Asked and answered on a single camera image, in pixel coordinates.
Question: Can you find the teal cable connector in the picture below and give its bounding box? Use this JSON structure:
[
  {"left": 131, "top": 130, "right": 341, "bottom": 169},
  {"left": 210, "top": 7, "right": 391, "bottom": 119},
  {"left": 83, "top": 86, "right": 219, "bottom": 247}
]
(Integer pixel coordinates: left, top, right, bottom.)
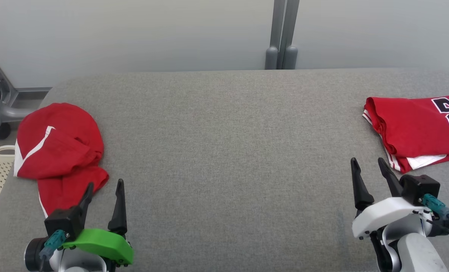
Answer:
[
  {"left": 39, "top": 230, "right": 66, "bottom": 261},
  {"left": 423, "top": 194, "right": 449, "bottom": 220}
]

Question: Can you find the red shorts white stripe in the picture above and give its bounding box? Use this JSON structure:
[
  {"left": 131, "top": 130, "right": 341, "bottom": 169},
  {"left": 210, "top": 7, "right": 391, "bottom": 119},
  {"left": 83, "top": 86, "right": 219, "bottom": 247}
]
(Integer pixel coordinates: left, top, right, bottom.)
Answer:
[{"left": 14, "top": 103, "right": 110, "bottom": 219}]

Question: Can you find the red white numbered jersey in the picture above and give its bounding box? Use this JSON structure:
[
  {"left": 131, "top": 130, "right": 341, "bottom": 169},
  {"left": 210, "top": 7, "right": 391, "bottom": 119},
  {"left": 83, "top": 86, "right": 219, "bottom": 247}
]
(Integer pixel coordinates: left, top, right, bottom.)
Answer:
[{"left": 362, "top": 96, "right": 449, "bottom": 174}]

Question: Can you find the grey metal partition post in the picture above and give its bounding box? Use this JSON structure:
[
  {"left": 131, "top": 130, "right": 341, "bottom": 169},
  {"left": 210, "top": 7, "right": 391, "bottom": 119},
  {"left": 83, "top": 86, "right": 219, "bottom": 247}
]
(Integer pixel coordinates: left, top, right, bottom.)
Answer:
[{"left": 265, "top": 0, "right": 299, "bottom": 70}]

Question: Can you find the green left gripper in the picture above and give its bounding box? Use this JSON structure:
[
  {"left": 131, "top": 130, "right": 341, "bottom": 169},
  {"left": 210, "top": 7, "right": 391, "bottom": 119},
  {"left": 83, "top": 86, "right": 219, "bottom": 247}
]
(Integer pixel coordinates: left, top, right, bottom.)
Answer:
[{"left": 62, "top": 179, "right": 134, "bottom": 265}]

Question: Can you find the grey metal wheeled stand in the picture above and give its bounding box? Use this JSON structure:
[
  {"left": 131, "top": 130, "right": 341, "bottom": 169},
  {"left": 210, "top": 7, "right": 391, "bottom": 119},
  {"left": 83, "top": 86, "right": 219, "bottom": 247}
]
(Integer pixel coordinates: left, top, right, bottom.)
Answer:
[{"left": 0, "top": 47, "right": 53, "bottom": 140}]

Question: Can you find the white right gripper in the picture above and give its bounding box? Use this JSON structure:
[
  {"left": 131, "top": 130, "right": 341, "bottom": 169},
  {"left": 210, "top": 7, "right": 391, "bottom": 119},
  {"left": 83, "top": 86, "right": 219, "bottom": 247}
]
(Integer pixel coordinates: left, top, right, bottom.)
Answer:
[{"left": 351, "top": 158, "right": 433, "bottom": 240}]

